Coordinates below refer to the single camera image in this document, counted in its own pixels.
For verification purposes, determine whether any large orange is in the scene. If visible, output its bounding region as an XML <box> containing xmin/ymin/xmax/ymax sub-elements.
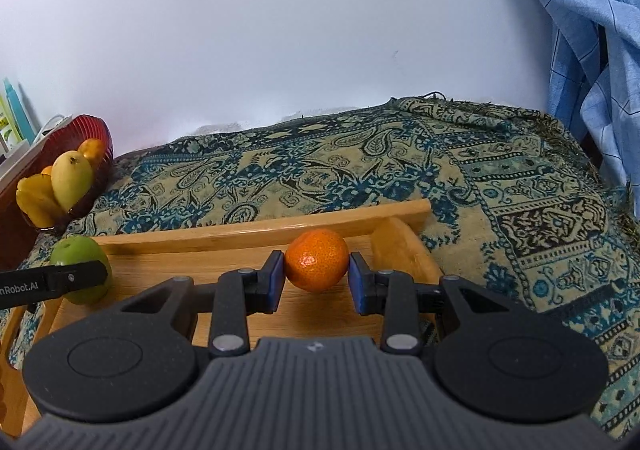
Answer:
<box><xmin>77</xmin><ymin>137</ymin><xmax>107</xmax><ymax>168</ymax></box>

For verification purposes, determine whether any teal bottle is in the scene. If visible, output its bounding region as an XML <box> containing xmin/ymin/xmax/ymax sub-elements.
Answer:
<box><xmin>2</xmin><ymin>78</ymin><xmax>36</xmax><ymax>141</ymax></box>

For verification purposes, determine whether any wooden tray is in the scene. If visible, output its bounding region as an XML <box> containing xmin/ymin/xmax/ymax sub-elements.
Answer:
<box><xmin>0</xmin><ymin>199</ymin><xmax>446</xmax><ymax>441</ymax></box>

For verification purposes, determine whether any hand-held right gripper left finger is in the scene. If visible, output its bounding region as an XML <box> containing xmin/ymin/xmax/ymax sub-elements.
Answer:
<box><xmin>120</xmin><ymin>250</ymin><xmax>286</xmax><ymax>358</ymax></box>

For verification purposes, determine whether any yellow star fruit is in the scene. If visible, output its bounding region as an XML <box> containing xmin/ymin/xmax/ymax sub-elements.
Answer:
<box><xmin>16</xmin><ymin>173</ymin><xmax>68</xmax><ymax>229</ymax></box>

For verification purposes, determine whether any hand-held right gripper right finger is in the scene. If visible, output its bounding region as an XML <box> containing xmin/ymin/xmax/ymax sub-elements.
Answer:
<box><xmin>348</xmin><ymin>251</ymin><xmax>511</xmax><ymax>358</ymax></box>

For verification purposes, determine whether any green apple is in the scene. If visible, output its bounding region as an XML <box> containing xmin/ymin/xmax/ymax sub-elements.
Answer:
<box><xmin>49</xmin><ymin>235</ymin><xmax>113</xmax><ymax>306</ymax></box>

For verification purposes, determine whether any paisley patterned blanket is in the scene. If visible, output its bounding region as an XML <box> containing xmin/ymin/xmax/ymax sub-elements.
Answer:
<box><xmin>0</xmin><ymin>95</ymin><xmax>640</xmax><ymax>441</ymax></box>

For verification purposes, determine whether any yellow mango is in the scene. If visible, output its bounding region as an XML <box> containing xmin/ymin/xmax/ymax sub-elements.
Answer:
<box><xmin>51</xmin><ymin>150</ymin><xmax>96</xmax><ymax>213</ymax></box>

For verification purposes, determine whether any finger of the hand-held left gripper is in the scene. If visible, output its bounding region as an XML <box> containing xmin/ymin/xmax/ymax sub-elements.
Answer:
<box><xmin>59</xmin><ymin>260</ymin><xmax>110</xmax><ymax>298</ymax></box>

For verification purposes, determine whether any white power strip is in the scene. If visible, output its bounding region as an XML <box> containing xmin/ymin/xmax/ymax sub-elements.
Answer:
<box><xmin>32</xmin><ymin>114</ymin><xmax>76</xmax><ymax>143</ymax></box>

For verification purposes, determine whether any blue checked cloth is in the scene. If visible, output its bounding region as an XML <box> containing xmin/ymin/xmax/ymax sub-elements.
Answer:
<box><xmin>490</xmin><ymin>0</ymin><xmax>640</xmax><ymax>221</ymax></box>

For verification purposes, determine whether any red fruit bowl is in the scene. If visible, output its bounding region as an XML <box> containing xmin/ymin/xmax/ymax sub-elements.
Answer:
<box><xmin>17</xmin><ymin>114</ymin><xmax>115</xmax><ymax>233</ymax></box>

